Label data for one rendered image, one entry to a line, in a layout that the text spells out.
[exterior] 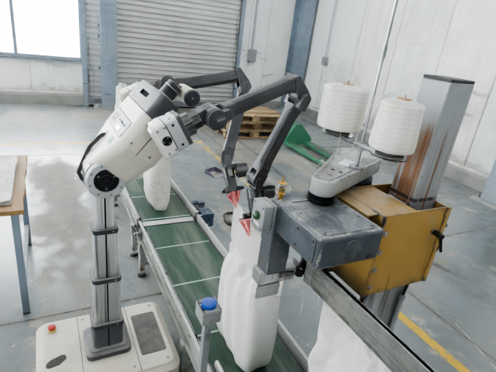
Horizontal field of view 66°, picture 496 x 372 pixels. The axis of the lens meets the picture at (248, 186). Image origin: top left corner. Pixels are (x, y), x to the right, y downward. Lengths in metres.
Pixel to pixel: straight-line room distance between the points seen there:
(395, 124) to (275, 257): 0.56
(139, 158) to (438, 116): 1.06
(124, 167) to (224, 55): 7.73
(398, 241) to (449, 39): 6.06
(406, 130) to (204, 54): 7.96
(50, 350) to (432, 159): 1.92
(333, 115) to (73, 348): 1.67
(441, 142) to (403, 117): 0.25
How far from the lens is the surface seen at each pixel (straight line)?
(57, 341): 2.29
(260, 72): 9.71
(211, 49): 9.05
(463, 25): 7.17
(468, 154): 6.89
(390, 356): 1.20
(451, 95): 1.39
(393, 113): 1.22
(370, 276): 1.39
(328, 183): 1.21
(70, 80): 8.56
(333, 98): 1.39
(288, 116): 1.57
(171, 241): 2.78
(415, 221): 1.40
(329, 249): 1.07
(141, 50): 8.61
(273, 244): 1.26
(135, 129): 1.50
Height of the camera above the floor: 1.82
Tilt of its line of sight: 22 degrees down
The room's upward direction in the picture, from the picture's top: 8 degrees clockwise
